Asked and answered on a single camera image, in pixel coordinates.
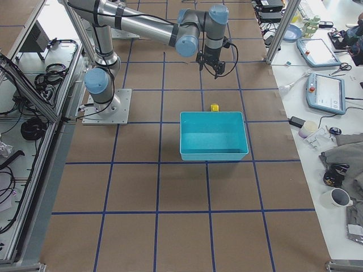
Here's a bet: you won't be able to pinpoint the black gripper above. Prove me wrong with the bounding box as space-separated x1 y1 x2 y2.
196 48 226 79

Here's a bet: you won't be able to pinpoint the yellow beetle toy car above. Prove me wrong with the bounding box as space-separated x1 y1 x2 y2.
209 104 220 112

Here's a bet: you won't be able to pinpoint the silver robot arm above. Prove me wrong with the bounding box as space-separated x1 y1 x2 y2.
60 1 230 116

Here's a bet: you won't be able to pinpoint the light blue plastic bin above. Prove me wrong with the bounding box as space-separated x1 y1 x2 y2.
179 112 249 161

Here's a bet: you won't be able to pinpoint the white light bulb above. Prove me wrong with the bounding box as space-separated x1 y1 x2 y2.
278 70 312 95

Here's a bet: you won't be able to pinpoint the blue plate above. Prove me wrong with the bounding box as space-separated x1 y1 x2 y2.
283 24 302 43

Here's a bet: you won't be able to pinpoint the black power adapter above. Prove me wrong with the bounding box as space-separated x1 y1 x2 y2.
289 116 306 129

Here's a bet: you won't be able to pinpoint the teach pendant far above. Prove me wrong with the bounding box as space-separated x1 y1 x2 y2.
296 39 341 67

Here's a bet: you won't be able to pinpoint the teach pendant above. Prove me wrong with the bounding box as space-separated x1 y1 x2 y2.
296 39 341 67
306 73 346 115

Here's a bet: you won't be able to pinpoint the teach pendant near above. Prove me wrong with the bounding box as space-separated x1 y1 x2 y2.
306 73 346 115

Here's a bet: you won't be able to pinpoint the black scissors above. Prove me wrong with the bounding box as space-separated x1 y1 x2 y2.
329 62 352 76

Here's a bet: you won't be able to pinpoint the grey cloth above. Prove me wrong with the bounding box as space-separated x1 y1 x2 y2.
319 134 362 201

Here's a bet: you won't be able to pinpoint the white mug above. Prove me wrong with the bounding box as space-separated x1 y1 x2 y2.
320 188 353 209

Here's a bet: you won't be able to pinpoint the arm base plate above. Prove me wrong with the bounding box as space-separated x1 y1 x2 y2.
111 28 140 40
82 88 132 125

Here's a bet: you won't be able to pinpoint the aluminium frame post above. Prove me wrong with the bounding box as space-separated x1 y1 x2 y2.
265 0 300 65

